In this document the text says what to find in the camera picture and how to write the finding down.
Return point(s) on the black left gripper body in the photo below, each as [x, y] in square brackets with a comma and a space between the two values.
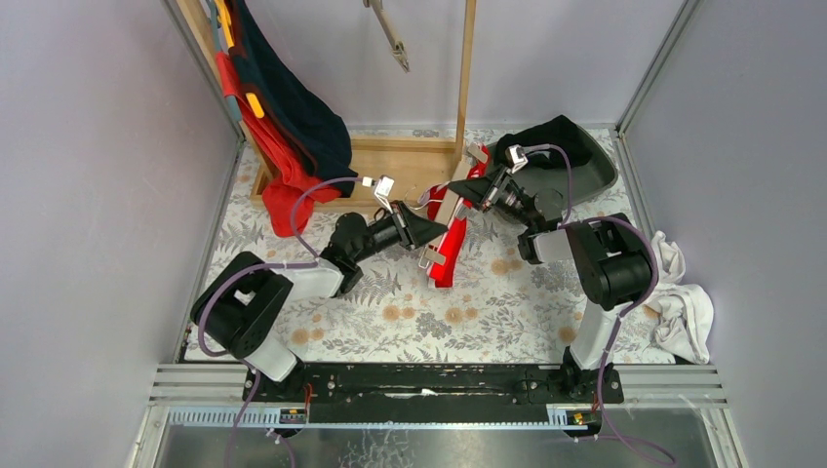
[406, 226]

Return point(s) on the grey plastic tray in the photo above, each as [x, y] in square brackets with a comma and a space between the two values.
[545, 177]

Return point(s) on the wooden rack with base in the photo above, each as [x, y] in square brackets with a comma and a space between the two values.
[409, 160]

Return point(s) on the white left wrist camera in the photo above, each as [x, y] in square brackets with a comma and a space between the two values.
[381, 189]

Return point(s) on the dark navy hanging garment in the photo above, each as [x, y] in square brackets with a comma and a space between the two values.
[312, 129]

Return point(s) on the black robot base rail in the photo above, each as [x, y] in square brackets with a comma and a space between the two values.
[337, 393]

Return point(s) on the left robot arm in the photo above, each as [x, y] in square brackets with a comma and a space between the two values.
[240, 307]

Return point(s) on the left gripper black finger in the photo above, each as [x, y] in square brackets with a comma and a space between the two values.
[427, 232]
[405, 217]

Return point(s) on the white crumpled cloth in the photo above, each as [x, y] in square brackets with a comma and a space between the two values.
[678, 316]

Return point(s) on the black underwear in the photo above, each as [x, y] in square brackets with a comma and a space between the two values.
[560, 131]

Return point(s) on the red white-trimmed underwear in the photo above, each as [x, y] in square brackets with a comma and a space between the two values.
[452, 245]

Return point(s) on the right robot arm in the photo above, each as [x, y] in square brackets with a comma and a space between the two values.
[613, 260]

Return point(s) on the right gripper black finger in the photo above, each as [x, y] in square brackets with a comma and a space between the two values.
[478, 195]
[494, 178]

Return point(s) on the beige clip hanger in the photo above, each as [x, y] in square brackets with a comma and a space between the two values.
[452, 200]

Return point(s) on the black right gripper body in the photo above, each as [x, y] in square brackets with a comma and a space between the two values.
[489, 193]

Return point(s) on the red hanging garment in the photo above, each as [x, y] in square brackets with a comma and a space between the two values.
[282, 193]

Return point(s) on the yellow hanger on rack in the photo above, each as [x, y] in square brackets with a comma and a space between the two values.
[239, 57]

